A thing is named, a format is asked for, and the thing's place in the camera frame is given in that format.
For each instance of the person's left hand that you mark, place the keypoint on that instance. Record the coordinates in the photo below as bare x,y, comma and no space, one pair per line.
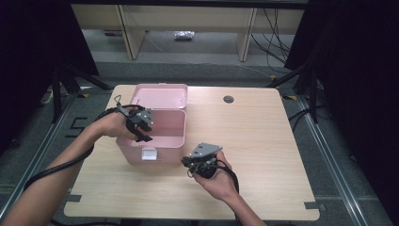
113,125

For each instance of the yellow black floor tape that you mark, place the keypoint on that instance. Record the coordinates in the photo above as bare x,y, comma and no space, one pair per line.
289,97
83,95

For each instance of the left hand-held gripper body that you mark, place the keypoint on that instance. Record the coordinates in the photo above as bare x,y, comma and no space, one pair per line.
144,116

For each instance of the crumpled silver foil packet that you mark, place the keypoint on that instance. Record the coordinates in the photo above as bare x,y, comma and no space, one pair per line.
184,35

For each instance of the person's right hand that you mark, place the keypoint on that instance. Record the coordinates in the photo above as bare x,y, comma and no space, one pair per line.
221,185

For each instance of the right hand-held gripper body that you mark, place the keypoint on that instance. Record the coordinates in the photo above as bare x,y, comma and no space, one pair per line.
205,150

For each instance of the black curtain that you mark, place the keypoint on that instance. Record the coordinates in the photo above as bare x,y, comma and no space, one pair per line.
28,62
360,78

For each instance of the beige wooden desk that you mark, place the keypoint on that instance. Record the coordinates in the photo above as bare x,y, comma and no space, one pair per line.
188,19

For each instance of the small dark flat object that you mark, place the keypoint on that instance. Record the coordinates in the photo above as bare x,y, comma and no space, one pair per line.
113,33

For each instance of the round grey table grommet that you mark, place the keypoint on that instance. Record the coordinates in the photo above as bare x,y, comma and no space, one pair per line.
228,99

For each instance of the white floor object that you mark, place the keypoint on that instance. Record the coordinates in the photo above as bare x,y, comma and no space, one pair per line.
47,97

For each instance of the black metal stand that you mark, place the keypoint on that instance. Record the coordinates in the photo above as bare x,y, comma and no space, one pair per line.
313,100
57,100

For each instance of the aluminium floor rail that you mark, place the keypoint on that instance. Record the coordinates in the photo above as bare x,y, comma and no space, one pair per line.
34,157
332,169

